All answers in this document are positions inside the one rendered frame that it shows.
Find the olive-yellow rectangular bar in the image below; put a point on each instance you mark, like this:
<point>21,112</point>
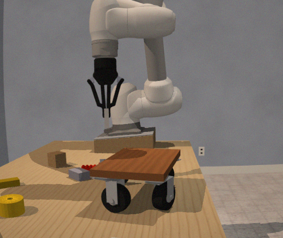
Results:
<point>9,182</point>

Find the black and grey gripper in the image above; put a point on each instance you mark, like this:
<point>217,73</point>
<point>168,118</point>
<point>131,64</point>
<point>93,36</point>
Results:
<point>105,73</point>

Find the yellow cylinder with center hole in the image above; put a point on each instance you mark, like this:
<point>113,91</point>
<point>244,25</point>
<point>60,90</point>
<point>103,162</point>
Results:
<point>11,205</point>

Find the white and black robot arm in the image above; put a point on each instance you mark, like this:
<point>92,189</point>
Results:
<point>111,20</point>

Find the red toy brick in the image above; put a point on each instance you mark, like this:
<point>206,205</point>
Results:
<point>87,167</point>

